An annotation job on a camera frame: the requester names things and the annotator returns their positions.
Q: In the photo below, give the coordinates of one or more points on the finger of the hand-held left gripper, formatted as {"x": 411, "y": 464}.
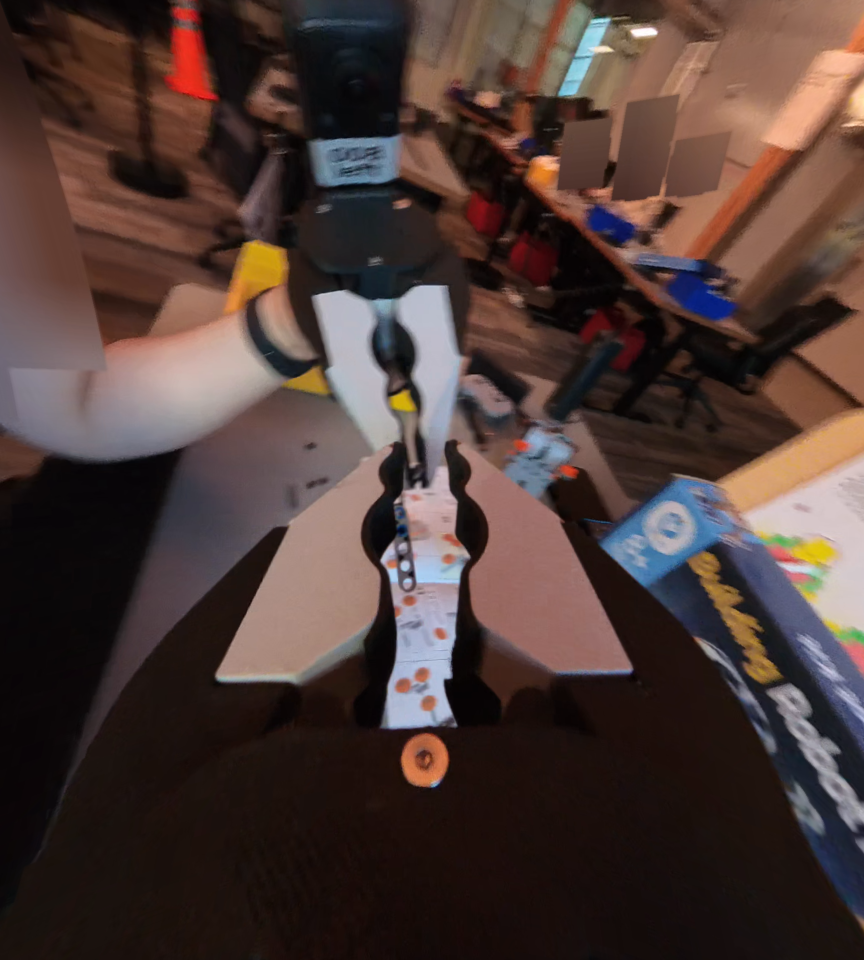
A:
{"x": 435, "y": 345}
{"x": 349, "y": 352}

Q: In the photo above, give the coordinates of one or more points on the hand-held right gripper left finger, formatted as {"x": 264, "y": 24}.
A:
{"x": 304, "y": 600}

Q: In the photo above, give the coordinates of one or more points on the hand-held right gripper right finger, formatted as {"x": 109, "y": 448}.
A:
{"x": 544, "y": 600}

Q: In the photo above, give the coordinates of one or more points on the grey perforated brick beam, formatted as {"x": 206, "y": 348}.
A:
{"x": 404, "y": 562}

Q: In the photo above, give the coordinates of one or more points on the black round connector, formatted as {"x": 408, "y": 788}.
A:
{"x": 418, "y": 472}

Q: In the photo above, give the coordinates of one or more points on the grey orange brick robot model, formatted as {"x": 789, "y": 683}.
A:
{"x": 540, "y": 457}

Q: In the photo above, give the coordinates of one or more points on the person's left forearm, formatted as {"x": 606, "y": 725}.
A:
{"x": 161, "y": 390}

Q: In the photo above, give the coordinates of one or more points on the grey desk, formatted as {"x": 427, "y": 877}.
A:
{"x": 236, "y": 510}

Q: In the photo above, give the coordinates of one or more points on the long wooden-top desk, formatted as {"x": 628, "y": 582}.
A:
{"x": 627, "y": 262}

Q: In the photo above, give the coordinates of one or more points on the white printed task sheet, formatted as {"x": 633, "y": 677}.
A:
{"x": 852, "y": 525}

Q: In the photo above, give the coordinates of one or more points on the grey remote controller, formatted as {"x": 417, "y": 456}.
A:
{"x": 488, "y": 397}

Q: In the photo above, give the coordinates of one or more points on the black wristband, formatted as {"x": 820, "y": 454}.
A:
{"x": 270, "y": 352}

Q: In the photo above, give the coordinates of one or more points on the flat black box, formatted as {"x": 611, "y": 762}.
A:
{"x": 510, "y": 375}

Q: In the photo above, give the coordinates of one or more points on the red bag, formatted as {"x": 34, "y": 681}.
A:
{"x": 533, "y": 259}
{"x": 600, "y": 326}
{"x": 486, "y": 214}

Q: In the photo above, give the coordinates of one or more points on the white paper tag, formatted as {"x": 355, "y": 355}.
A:
{"x": 261, "y": 195}

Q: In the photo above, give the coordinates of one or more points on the yellow plastic bin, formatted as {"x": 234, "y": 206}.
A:
{"x": 255, "y": 270}

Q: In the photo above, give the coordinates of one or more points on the white open instruction booklet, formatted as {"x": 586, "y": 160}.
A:
{"x": 424, "y": 622}

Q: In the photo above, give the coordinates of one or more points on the black upright device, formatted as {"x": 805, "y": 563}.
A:
{"x": 585, "y": 375}

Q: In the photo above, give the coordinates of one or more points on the blue storage bin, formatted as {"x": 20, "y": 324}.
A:
{"x": 612, "y": 225}
{"x": 702, "y": 294}

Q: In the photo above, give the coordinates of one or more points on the blue robot kit box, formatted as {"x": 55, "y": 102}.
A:
{"x": 762, "y": 675}

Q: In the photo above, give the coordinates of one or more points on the flat blue box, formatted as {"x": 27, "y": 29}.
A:
{"x": 676, "y": 264}

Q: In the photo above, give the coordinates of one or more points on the orange traffic cone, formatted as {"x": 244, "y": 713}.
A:
{"x": 191, "y": 60}

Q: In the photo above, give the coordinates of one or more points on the black pole stand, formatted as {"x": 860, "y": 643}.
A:
{"x": 143, "y": 112}

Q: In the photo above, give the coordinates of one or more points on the black office chair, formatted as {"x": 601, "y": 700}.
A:
{"x": 762, "y": 352}

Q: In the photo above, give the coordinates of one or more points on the wooden pillar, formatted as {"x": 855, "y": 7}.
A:
{"x": 777, "y": 165}

